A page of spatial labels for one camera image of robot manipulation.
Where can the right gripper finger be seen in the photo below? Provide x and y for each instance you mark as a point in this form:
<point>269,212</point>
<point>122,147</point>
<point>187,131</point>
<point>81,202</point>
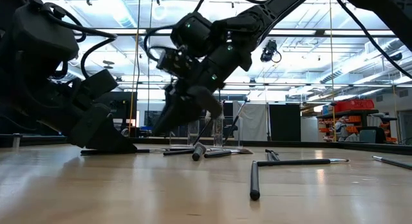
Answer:
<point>209,101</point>
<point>178,111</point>

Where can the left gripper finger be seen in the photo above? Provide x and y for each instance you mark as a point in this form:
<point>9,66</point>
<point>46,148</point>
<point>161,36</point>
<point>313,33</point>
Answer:
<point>90,124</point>
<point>116,140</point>

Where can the thin black makeup brush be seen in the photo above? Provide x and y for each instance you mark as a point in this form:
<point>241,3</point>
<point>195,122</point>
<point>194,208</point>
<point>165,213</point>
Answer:
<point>202,132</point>
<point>276,156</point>
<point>269,155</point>

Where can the black fan makeup brush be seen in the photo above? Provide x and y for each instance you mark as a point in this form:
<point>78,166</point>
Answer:
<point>222,154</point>

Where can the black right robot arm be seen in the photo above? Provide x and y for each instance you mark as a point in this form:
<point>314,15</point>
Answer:
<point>283,8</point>

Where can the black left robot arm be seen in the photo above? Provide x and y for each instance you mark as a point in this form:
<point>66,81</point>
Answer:
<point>38,34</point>

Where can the grey curtain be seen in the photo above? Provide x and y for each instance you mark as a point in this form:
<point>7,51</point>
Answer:
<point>256,127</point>

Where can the black panel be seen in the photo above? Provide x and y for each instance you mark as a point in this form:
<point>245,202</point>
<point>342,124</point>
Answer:
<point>284,122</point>

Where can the shelf rack with red bins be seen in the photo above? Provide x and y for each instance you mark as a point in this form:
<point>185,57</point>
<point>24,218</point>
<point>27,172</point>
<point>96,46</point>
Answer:
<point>354,105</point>

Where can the dark wall screen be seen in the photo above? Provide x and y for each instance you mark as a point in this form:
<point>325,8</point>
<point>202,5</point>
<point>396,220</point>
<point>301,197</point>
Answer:
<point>149,117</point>

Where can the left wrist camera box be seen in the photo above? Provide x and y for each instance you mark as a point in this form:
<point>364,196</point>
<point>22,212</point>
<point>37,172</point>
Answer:
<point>96,84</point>

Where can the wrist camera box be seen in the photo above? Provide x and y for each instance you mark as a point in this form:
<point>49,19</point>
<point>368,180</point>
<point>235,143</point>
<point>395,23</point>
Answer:
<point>96,84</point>
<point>174,61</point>

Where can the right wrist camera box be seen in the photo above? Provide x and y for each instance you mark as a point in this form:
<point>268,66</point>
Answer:
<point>174,61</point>

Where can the black overhead camera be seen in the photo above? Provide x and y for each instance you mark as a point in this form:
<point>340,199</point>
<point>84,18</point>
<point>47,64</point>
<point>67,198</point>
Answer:
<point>268,51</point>

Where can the silver metal post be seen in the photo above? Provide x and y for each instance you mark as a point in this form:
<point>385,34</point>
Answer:
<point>16,141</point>

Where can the black overhead frame bar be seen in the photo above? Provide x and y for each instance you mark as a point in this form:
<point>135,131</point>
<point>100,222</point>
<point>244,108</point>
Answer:
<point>322,32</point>

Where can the black aluminium table frame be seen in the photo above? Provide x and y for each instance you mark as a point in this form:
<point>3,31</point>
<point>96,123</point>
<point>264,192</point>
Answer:
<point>322,144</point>

